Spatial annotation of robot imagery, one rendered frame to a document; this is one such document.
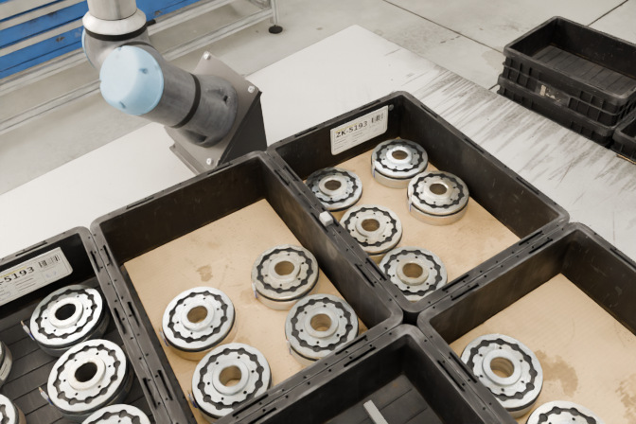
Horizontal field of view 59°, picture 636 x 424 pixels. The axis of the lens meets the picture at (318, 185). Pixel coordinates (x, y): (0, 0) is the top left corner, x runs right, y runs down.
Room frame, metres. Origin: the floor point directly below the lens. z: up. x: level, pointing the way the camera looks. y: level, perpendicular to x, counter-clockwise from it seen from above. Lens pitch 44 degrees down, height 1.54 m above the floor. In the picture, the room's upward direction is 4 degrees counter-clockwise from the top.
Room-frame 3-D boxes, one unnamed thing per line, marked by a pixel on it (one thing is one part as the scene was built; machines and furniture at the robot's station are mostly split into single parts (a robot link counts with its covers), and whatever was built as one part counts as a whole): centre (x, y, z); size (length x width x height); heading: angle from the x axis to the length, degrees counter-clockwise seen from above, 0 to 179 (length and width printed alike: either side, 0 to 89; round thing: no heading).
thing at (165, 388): (0.48, 0.13, 0.92); 0.40 x 0.30 x 0.02; 29
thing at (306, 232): (0.48, 0.13, 0.87); 0.40 x 0.30 x 0.11; 29
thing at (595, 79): (1.47, -0.85, 0.37); 0.40 x 0.30 x 0.45; 37
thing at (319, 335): (0.42, 0.01, 0.86); 0.05 x 0.05 x 0.01
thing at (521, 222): (0.63, -0.14, 0.87); 0.40 x 0.30 x 0.11; 29
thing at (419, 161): (0.76, -0.15, 0.86); 0.10 x 0.10 x 0.01
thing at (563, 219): (0.63, -0.14, 0.92); 0.40 x 0.30 x 0.02; 29
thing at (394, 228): (0.60, -0.08, 0.86); 0.10 x 0.10 x 0.01
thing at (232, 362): (0.35, 0.13, 0.86); 0.05 x 0.05 x 0.01
